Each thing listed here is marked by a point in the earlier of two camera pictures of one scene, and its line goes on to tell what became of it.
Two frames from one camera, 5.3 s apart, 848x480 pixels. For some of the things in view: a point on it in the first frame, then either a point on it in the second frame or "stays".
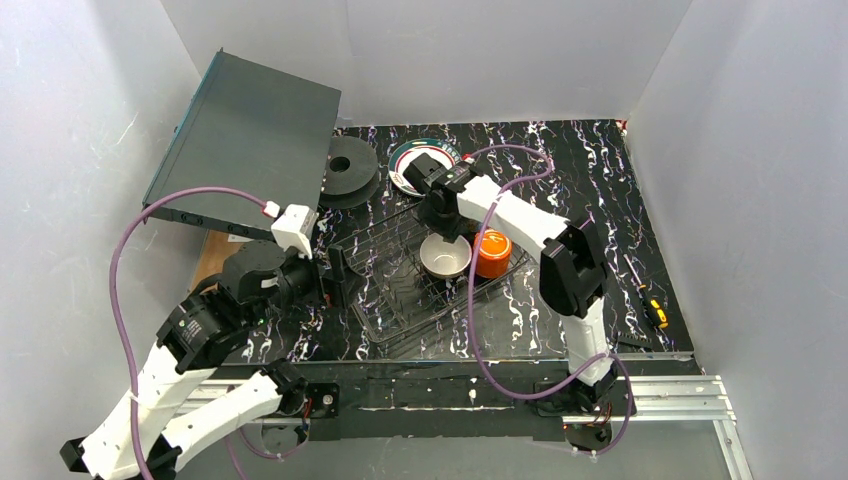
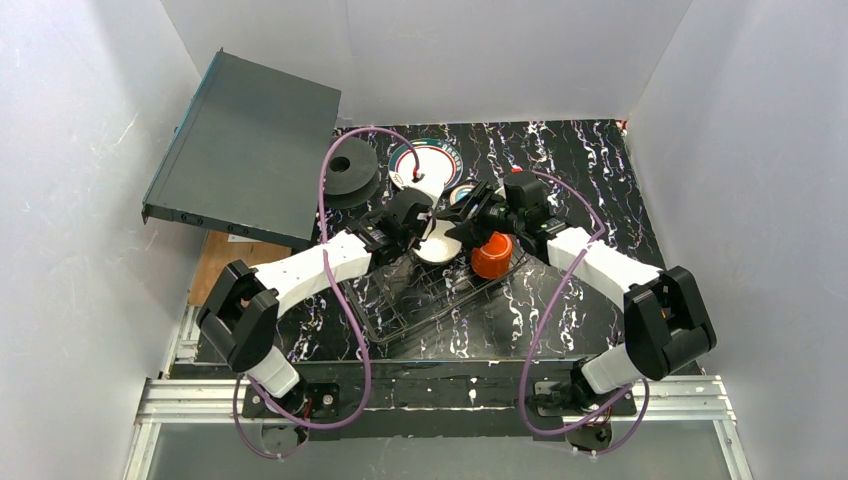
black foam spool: (351, 176) stays
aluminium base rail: (640, 400) stays
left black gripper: (337, 277) → (419, 216)
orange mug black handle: (492, 251) stays
